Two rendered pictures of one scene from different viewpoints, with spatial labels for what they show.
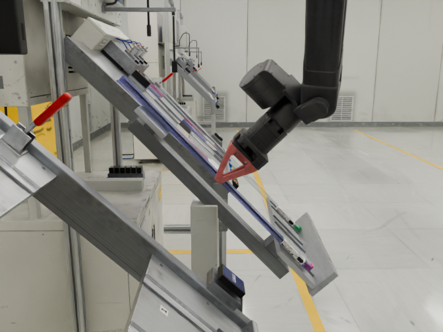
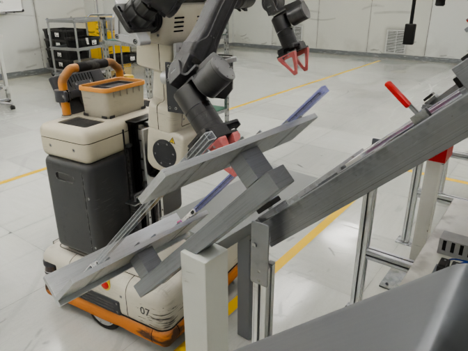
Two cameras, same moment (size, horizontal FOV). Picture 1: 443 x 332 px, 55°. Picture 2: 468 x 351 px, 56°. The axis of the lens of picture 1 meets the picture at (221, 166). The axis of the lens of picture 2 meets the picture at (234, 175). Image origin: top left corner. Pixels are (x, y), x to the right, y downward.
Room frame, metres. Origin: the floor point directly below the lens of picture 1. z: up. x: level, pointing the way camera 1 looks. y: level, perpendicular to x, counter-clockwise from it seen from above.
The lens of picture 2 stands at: (1.40, 0.48, 1.24)
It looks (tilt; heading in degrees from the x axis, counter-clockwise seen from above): 22 degrees down; 218
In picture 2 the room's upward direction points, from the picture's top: straight up
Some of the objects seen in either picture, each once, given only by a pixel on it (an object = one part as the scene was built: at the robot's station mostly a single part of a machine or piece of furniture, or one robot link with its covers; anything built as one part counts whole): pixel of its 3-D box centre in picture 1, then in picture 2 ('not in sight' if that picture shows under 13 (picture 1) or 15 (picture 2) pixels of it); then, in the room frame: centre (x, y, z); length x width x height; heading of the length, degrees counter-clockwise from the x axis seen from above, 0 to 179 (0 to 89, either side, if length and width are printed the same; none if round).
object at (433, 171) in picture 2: not in sight; (426, 207); (-0.45, 0.10, 0.39); 0.24 x 0.24 x 0.78; 1
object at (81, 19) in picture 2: not in sight; (86, 51); (-2.41, -5.11, 0.50); 0.90 x 0.54 x 1.00; 16
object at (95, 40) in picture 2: not in sight; (83, 42); (-2.38, -5.10, 0.63); 0.40 x 0.30 x 0.14; 16
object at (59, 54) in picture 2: not in sight; (67, 53); (-2.76, -6.11, 0.38); 0.65 x 0.46 x 0.75; 94
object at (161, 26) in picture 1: (163, 81); not in sight; (5.26, 0.70, 0.95); 1.36 x 0.82 x 1.90; 91
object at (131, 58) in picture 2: not in sight; (124, 58); (-3.32, -5.42, 0.29); 0.40 x 0.30 x 0.14; 1
